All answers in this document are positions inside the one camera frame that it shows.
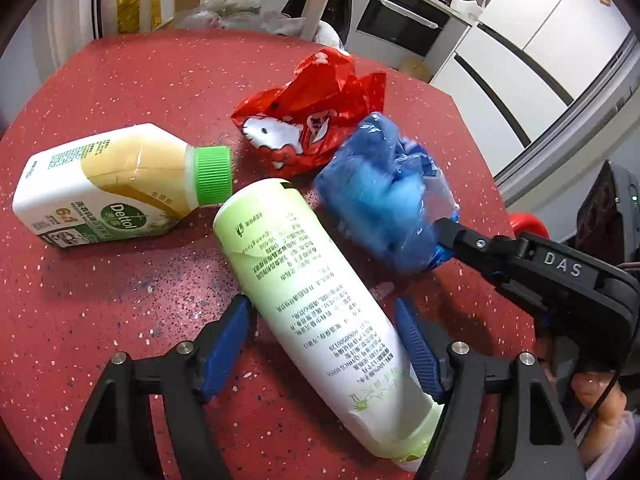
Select blue plastic bag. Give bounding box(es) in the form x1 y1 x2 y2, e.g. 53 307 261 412
314 112 461 273

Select red plastic bag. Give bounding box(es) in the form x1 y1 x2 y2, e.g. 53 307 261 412
231 46 388 177

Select person's right hand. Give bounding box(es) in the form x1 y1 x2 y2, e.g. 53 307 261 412
540 337 631 436

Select light green tube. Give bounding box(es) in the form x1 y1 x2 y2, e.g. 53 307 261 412
212 177 446 473

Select white refrigerator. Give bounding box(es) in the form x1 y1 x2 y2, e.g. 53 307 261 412
430 0 633 176

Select red plastic stool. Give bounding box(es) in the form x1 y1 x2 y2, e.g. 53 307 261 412
507 211 551 241

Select white plastic bags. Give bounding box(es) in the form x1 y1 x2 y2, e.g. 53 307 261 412
172 0 301 36

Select black built-in oven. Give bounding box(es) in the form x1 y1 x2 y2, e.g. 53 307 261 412
356 0 451 58

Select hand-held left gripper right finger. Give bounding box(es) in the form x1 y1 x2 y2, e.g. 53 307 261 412
394 296 586 480

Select white bottle green cap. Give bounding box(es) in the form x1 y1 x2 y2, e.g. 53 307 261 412
12 122 234 251

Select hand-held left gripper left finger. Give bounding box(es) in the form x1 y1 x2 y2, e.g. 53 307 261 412
60 294 258 480

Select person's right forearm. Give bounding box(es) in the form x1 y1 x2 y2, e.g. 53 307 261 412
575 410 640 480

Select black jacket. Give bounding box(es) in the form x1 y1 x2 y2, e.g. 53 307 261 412
282 0 361 53

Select yellow bag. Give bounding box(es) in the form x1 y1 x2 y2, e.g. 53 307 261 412
116 0 161 33

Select cardboard box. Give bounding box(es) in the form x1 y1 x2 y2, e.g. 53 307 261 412
397 55 433 83

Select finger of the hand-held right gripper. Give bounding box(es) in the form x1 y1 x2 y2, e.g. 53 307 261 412
487 270 551 316
435 217 532 275

